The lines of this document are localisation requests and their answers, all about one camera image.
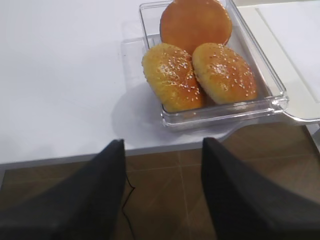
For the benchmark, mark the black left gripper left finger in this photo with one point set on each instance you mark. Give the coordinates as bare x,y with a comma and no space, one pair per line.
84,206

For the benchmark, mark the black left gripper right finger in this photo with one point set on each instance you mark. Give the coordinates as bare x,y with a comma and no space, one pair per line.
244,205

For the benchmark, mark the right sesame bun top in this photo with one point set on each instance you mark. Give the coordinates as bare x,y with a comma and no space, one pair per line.
223,74

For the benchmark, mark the sesame bun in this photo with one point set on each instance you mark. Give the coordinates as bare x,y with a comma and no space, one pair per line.
169,71
223,74

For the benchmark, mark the clear bin with buns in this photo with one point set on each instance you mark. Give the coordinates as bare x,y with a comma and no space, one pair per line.
272,97

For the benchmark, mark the left sesame bun top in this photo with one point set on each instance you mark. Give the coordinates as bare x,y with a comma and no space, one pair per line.
169,71

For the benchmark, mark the white metal tray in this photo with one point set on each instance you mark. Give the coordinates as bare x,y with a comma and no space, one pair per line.
301,106

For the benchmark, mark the white paper sheet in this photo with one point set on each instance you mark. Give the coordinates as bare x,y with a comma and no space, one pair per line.
296,27

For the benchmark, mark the plain orange bun bottom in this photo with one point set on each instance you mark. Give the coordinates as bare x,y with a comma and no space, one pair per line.
188,24

